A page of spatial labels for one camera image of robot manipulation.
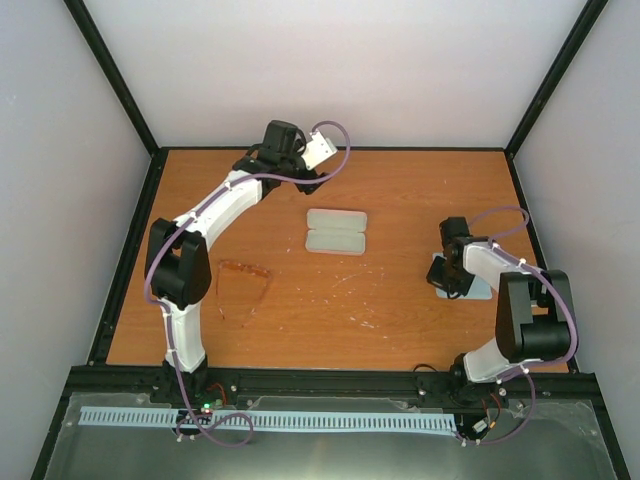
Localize pink glasses case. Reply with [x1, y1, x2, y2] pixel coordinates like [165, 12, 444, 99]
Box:
[305, 208, 368, 256]

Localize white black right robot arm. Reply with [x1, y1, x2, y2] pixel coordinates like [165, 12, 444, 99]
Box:
[426, 217, 578, 406]

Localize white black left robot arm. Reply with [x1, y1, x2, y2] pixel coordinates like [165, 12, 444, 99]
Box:
[143, 120, 337, 403]

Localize orange transparent sunglasses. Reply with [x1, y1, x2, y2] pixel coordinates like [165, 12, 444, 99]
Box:
[215, 259, 273, 328]

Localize light blue cleaning cloth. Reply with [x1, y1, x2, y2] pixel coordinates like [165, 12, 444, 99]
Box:
[432, 253, 492, 301]

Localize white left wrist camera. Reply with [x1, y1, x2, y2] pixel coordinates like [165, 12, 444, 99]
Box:
[302, 131, 337, 170]

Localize black enclosure frame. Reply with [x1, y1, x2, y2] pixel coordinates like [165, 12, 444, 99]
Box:
[32, 1, 629, 479]

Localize grey metal base plate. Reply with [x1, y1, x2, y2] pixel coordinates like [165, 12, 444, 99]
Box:
[46, 394, 615, 479]

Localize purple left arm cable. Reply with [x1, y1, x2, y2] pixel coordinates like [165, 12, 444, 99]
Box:
[142, 119, 351, 446]

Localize black aluminium mounting rail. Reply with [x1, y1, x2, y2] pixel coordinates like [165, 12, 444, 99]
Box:
[63, 365, 601, 409]

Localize light blue slotted cable duct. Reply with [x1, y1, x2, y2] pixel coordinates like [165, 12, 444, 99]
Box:
[78, 406, 456, 436]

